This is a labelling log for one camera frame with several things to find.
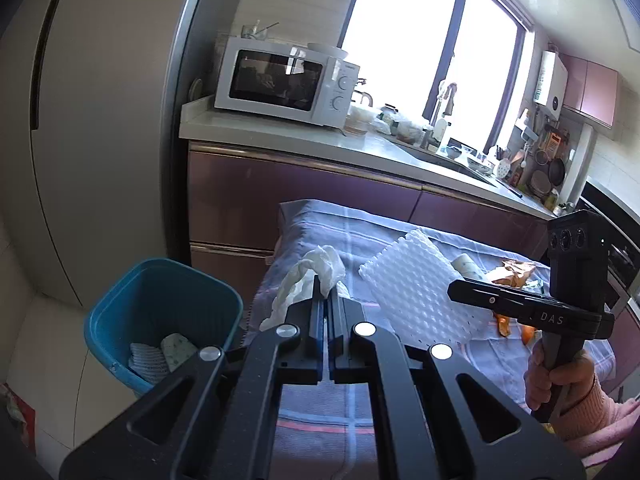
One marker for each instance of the white water heater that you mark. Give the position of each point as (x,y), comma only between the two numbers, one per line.
(550,85)

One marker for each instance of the checked purple tablecloth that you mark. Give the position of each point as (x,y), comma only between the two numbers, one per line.
(310,232)

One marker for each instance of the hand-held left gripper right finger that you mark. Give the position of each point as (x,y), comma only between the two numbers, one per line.
(346,345)

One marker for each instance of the glass cup with sticks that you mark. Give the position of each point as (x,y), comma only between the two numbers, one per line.
(255,32)

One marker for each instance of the pale dotted crumpled paper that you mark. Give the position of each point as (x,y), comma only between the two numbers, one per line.
(179,352)

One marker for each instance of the white dotted utensil holder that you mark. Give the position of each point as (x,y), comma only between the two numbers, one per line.
(505,170)

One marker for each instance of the person's right forearm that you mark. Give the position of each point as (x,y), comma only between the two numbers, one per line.
(605,420)

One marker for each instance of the kitchen window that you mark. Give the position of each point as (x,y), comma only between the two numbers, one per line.
(400,35)

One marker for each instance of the white microwave oven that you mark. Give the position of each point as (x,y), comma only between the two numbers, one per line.
(270,80)

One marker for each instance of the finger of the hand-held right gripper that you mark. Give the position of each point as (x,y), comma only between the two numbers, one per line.
(492,300)

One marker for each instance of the pink wall cabinet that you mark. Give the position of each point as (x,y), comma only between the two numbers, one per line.
(592,90)

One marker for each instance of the black built-in oven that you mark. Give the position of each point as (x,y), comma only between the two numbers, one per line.
(620,255)

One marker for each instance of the white paper roll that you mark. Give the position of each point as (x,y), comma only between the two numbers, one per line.
(467,266)

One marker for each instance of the purple base cabinet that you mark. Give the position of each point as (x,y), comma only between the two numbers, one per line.
(300,185)

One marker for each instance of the plastic food container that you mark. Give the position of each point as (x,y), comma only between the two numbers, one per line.
(361,120)

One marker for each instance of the person's right hand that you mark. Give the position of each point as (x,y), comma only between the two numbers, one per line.
(575,377)

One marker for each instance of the white kitchen countertop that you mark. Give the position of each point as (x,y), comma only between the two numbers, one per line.
(280,132)

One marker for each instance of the grey refrigerator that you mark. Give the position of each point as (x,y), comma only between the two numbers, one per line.
(110,110)

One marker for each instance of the crumpled checked paper towel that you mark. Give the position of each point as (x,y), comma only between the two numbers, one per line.
(147,362)

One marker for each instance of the clear green plastic wrapper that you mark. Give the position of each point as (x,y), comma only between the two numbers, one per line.
(535,286)

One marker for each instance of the metal kitchen faucet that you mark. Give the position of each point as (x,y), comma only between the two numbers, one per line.
(445,100)

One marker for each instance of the brown snack wrapper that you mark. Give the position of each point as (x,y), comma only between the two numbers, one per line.
(512,271)

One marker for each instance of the red plastic bag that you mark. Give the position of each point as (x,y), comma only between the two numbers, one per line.
(17,415)

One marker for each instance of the white soap bottle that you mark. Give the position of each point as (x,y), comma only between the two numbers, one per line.
(442,132)

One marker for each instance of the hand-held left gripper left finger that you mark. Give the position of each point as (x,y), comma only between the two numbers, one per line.
(314,340)

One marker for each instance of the black kitchen knife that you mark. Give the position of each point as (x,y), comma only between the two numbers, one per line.
(511,190)

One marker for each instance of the steel kitchen sink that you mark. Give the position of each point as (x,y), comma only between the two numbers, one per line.
(450,165)

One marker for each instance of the orange peel piece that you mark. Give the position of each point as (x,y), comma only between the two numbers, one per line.
(529,336)
(501,325)

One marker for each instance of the blue trash bin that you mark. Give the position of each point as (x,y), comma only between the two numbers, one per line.
(150,297)

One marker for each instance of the white tissue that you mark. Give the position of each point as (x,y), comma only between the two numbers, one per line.
(320,262)

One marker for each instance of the white dimpled foam sheet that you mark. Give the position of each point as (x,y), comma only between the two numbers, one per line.
(420,295)

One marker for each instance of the hanging frying pan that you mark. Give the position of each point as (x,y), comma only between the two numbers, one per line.
(557,172)

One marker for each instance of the clear bag of food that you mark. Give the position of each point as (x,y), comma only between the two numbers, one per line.
(405,127)

